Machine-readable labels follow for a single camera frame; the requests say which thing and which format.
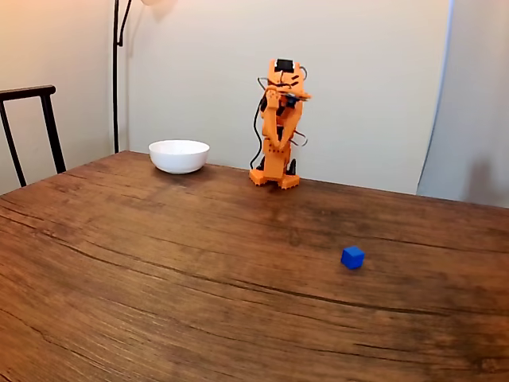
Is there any blue cube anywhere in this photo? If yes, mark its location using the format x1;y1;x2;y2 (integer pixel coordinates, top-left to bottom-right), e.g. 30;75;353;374
340;245;366;271

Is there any white ceramic bowl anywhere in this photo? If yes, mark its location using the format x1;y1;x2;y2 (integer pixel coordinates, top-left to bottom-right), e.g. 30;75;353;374
148;138;211;175

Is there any black floor lamp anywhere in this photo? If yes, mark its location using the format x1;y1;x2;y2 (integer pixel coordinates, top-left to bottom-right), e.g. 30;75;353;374
112;0;178;154

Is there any pale curtain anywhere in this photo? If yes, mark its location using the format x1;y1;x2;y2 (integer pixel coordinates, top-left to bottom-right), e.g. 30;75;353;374
416;0;509;209

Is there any black wooden chair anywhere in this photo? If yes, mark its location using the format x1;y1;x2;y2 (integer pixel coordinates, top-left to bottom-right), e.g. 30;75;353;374
0;84;68;188

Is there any orange gripper camera mount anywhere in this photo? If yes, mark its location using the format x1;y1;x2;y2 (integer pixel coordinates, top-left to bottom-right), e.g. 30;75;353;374
278;91;313;109

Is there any black camera cable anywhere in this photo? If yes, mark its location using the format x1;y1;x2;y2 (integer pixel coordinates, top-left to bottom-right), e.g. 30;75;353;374
249;75;268;170

